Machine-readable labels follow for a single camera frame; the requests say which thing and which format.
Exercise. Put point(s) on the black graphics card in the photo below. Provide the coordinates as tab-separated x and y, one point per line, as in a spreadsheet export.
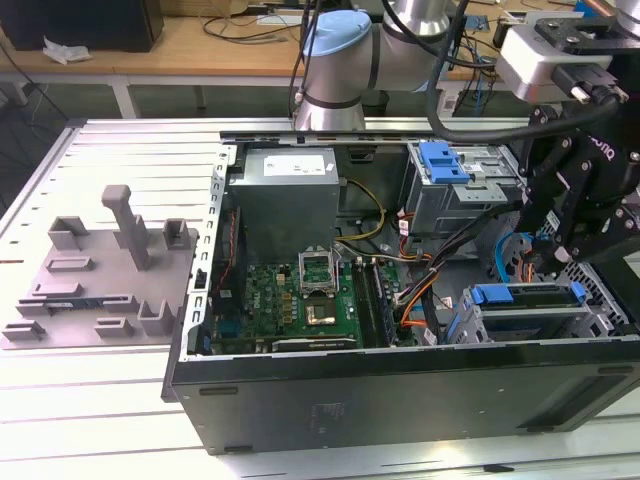
315	344

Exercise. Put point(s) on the blue circuit board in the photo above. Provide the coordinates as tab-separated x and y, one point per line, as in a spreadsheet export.
477	22

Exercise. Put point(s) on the crumpled white paper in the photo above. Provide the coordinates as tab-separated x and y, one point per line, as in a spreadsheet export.
65	52

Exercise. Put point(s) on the black case fan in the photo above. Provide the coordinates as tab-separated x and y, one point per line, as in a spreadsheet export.
232	260

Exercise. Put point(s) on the white QR label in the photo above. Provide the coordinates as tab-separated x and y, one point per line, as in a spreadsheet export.
449	102

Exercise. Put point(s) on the green motherboard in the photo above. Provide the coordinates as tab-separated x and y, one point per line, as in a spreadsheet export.
270	300

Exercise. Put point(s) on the black RAM slot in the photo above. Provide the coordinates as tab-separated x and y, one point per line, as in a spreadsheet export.
386	300
363	300
379	300
371	300

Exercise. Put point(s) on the grey power supply unit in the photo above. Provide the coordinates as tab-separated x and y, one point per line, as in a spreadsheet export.
285	210

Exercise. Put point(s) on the blue drive latch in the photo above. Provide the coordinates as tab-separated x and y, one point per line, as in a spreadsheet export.
442	165

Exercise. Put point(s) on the CPU socket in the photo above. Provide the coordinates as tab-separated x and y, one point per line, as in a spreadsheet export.
320	314

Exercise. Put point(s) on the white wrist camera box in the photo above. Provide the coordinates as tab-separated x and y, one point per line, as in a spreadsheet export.
530	60

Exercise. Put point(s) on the large black box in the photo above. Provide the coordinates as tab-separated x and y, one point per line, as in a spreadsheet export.
75	25

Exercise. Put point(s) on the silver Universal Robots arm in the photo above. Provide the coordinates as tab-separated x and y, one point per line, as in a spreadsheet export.
400	55

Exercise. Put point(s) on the metal optical drive cage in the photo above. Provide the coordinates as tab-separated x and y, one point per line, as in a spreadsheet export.
450	210

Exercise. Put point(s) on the light wooden desk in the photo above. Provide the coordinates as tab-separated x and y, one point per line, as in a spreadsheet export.
150	55

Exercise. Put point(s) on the grey parts rack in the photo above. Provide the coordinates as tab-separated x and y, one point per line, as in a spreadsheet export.
100	280

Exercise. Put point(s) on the metal disk bay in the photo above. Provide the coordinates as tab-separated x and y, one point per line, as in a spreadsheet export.
530	311

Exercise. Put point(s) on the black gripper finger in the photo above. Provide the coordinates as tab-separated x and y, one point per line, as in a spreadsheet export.
615	235
555	200

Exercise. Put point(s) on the black PC case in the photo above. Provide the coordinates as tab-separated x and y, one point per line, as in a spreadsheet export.
350	400

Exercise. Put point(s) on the hard disk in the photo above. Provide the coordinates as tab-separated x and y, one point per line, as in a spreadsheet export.
492	293

